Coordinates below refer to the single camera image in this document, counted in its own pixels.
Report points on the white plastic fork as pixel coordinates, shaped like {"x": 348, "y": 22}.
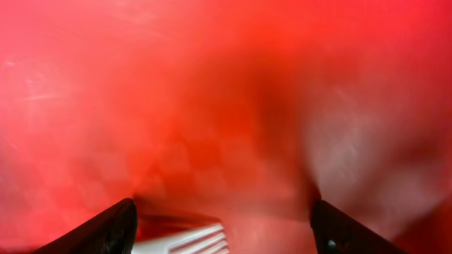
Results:
{"x": 203, "y": 240}

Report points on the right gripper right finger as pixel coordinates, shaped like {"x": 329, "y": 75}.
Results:
{"x": 337, "y": 233}

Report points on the red serving tray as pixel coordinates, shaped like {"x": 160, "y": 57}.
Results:
{"x": 243, "y": 110}

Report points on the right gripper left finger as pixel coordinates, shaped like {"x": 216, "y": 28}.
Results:
{"x": 112, "y": 231}

